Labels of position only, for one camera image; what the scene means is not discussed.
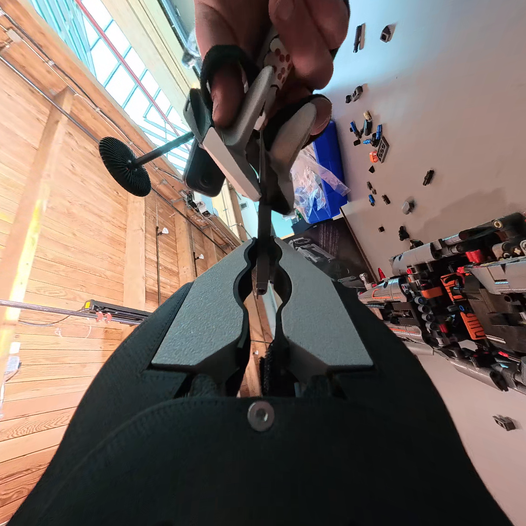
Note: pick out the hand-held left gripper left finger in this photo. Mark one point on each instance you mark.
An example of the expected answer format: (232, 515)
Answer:
(205, 324)

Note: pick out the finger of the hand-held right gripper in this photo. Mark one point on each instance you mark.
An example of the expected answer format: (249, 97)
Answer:
(230, 164)
(289, 144)

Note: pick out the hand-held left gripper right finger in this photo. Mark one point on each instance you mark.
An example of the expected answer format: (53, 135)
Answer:
(320, 324)

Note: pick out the long grey lego panel assembly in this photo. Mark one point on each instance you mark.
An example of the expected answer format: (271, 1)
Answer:
(263, 230)

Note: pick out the grey lego car model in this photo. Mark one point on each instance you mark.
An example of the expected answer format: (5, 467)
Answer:
(452, 287)

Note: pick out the lego set box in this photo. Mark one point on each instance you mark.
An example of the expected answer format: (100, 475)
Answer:
(341, 246)

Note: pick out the scattered loose lego pieces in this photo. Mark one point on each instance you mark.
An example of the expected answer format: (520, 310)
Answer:
(382, 148)

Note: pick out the black lego connector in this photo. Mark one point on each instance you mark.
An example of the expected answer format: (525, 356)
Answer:
(504, 422)

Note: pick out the person's right hand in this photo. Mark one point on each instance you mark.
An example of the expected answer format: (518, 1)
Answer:
(308, 33)

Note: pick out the blue plastic bin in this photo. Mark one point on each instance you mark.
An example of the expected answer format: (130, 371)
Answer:
(328, 144)

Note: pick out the pile of clear plastic bags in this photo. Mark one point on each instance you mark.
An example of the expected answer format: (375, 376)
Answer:
(308, 185)

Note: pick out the black floor lamp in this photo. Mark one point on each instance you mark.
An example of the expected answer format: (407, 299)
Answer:
(125, 166)

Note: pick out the black ceiling rail fixture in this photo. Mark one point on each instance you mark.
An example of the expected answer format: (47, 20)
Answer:
(119, 314)

